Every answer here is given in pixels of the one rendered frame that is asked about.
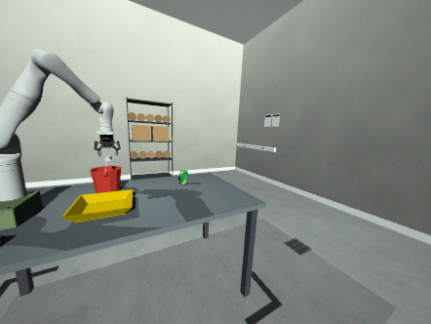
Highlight yellow tray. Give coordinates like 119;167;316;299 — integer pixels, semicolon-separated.
61;189;133;223

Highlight green and yellow drink can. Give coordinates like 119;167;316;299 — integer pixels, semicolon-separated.
180;169;188;184

